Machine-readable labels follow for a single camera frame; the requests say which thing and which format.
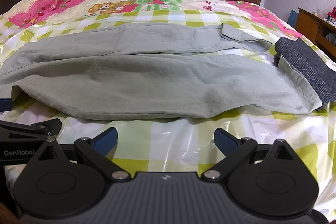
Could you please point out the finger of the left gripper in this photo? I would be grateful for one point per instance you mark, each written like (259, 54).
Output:
(6, 104)

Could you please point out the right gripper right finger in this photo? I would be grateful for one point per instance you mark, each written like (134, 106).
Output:
(236, 152)

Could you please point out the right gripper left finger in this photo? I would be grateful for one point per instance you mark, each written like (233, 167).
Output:
(93, 152)

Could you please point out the grey-green linen pants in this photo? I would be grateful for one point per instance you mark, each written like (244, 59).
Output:
(145, 71)

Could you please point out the checkered floral bed cover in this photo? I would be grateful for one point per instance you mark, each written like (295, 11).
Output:
(176, 144)

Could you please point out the dark grey folded garment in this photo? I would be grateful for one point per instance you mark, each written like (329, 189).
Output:
(310, 81)

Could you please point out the blue foam floor mat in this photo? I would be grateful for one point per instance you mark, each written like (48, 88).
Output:
(292, 18)

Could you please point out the wooden tv cabinet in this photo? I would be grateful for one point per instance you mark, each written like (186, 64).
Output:
(319, 31)

